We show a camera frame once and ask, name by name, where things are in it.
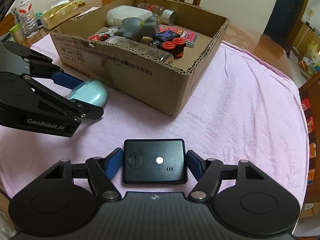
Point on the clear plastic cup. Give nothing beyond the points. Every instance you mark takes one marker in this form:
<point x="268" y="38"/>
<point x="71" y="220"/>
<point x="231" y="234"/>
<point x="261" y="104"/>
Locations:
<point x="140" y="47"/>

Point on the green capped container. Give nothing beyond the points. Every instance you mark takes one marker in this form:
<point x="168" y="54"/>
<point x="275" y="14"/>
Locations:
<point x="17" y="33"/>

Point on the teal earbuds case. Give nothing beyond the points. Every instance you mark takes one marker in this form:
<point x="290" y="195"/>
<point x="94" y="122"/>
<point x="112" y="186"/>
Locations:
<point x="92" y="95"/>

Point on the cardboard box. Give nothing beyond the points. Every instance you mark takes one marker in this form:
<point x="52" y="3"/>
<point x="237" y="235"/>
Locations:
<point x="150" y="90"/>

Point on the pink cloth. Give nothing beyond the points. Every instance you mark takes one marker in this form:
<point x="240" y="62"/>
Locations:
<point x="225" y="105"/>

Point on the clear water bottle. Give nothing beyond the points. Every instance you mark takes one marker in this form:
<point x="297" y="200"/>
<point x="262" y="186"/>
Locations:
<point x="25" y="12"/>

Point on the red toy train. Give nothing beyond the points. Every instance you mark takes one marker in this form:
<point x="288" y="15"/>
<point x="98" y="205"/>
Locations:
<point x="94" y="38"/>

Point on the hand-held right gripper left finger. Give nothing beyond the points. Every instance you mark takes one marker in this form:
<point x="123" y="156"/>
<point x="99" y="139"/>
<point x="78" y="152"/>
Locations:
<point x="112" y="163"/>

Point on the colourful plastic bags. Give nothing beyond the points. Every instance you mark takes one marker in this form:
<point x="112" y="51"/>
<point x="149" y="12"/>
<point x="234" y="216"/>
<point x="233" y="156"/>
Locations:
<point x="311" y="62"/>

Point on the white plastic bottle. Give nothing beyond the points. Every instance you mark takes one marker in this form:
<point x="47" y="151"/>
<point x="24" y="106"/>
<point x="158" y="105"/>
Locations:
<point x="120" y="13"/>

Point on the black toy car red wheels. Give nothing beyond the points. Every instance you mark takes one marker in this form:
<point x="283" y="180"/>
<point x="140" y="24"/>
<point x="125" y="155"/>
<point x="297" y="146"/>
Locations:
<point x="166" y="38"/>

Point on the gold foil packet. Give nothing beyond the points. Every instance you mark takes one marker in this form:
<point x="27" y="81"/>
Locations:
<point x="60" y="13"/>

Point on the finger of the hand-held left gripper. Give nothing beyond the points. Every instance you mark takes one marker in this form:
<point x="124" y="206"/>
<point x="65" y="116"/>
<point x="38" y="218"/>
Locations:
<point x="65" y="80"/>
<point x="90" y="112"/>

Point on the grey cat toy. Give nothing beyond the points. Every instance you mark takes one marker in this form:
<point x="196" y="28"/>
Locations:
<point x="135" y="27"/>

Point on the glass bottle silver cap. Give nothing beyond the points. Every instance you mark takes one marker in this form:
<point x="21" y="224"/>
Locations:
<point x="165" y="15"/>

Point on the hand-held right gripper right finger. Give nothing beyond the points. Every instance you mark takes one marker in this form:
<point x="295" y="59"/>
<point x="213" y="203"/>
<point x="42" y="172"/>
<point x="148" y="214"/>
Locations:
<point x="196" y="165"/>

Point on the black device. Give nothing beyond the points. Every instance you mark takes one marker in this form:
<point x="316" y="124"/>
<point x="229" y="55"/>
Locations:
<point x="155" y="163"/>

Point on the pink card packet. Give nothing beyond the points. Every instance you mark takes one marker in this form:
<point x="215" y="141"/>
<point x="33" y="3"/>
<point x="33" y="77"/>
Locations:
<point x="188" y="36"/>

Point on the stack of colourful boxes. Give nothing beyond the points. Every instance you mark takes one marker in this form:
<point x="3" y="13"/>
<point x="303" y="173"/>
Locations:
<point x="310" y="140"/>

